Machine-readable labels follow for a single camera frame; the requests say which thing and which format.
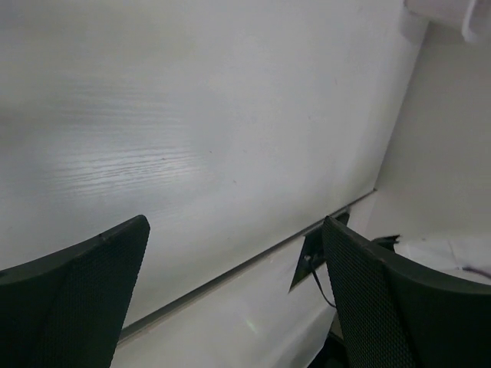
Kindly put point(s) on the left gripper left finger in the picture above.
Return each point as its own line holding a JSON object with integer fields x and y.
{"x": 67, "y": 309}

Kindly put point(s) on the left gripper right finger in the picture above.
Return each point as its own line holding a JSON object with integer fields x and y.
{"x": 395, "y": 312}

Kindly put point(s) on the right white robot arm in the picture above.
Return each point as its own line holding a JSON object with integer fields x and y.
{"x": 462, "y": 256}

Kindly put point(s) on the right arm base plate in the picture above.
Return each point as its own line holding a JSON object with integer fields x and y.
{"x": 311, "y": 256}

